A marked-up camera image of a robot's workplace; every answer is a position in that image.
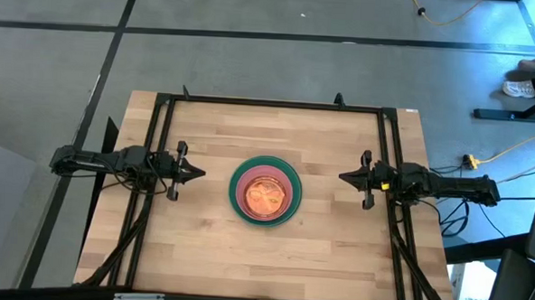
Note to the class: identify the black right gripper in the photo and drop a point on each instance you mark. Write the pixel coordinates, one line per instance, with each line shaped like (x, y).
(377, 175)

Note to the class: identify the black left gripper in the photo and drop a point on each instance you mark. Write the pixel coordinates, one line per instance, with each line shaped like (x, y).
(167, 168)

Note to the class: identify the large dark green plastic plate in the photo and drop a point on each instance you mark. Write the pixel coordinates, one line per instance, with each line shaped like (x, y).
(232, 189)

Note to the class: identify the black metal table frame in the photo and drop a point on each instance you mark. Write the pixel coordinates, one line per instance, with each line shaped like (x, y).
(296, 104)

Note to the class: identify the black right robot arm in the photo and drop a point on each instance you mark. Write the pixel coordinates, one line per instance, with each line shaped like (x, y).
(451, 187)

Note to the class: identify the white printed box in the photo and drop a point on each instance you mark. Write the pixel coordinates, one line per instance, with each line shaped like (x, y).
(474, 285)

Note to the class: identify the silver metal bracket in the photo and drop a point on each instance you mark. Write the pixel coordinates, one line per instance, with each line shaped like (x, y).
(139, 298)

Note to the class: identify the black desk leg frame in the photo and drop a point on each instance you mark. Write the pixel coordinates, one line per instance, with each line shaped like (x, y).
(499, 115)

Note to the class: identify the white tape piece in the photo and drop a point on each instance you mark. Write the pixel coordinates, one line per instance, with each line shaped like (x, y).
(410, 110)

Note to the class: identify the yellow power plug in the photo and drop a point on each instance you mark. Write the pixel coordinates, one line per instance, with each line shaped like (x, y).
(472, 162)

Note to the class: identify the small clear orange plate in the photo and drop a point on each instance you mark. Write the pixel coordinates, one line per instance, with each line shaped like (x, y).
(265, 197)

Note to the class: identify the medium pink plastic plate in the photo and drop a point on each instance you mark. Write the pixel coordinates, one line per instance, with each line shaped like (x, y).
(240, 189)

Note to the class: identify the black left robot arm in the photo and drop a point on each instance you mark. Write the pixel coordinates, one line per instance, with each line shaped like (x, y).
(95, 159)

